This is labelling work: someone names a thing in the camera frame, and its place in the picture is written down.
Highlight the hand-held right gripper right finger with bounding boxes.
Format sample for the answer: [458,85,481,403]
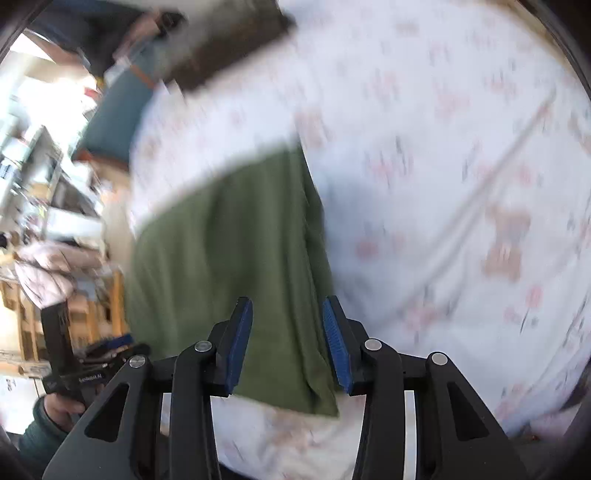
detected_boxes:
[321,295,532,480]

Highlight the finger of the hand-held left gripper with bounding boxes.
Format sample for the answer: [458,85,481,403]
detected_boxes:
[76,336,152,370]

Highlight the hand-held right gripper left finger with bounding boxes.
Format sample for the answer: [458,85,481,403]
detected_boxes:
[44,296,254,480]

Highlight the green pants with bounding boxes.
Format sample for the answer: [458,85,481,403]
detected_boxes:
[124,142,341,417]

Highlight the person's left forearm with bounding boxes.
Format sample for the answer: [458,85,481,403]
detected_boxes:
[17,399,72,474]

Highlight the person's left hand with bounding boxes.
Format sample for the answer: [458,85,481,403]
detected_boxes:
[45,391,88,431]

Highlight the wooden chair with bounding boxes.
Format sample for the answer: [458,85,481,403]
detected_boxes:
[0,268,126,372]

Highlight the pink cloth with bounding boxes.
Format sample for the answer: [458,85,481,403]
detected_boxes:
[13,241,108,311]

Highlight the floral white bed sheet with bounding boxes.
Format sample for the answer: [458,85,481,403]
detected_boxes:
[128,0,591,480]

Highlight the folded camouflage clothes stack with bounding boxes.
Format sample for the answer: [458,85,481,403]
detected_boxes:
[165,0,297,92]

